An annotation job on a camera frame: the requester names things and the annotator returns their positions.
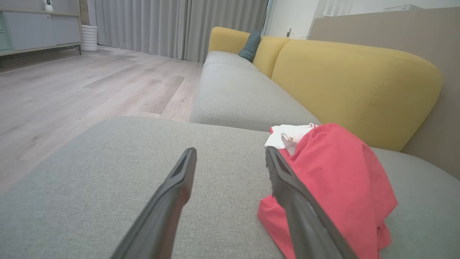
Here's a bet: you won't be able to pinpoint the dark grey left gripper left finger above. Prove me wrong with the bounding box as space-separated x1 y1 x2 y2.
110 147 197 259

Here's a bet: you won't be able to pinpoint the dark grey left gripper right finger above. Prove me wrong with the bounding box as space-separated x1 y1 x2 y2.
265 146 359 259

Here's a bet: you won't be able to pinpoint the red basketball jersey white sleeves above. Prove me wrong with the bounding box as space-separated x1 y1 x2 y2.
257 123 398 259

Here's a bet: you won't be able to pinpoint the large grey sofa chaise cushion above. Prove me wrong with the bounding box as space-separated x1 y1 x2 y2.
0 116 460 259

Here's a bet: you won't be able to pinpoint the wide yellow sofa back cushion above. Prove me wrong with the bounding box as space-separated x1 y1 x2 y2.
271 40 442 152

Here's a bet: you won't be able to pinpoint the narrow yellow sofa back cushion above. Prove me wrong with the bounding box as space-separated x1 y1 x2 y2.
253 36 293 79

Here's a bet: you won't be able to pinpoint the yellow sofa end back cushion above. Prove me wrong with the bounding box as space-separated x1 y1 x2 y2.
208 27 252 54

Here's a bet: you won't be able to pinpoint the teal throw pillow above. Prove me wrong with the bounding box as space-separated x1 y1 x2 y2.
239 30 262 63

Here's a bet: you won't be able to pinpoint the grey pleated curtain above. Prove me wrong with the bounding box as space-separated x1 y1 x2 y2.
87 0 270 63

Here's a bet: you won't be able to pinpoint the white ribbed planter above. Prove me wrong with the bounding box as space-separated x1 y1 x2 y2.
81 25 98 52

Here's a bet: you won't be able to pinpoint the beige partition panel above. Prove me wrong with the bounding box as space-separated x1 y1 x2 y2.
308 6 460 180

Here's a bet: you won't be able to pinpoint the grey sideboard cabinet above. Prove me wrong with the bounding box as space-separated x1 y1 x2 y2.
0 0 82 58

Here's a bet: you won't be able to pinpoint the white slatted crate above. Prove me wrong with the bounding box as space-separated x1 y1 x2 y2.
384 4 422 12

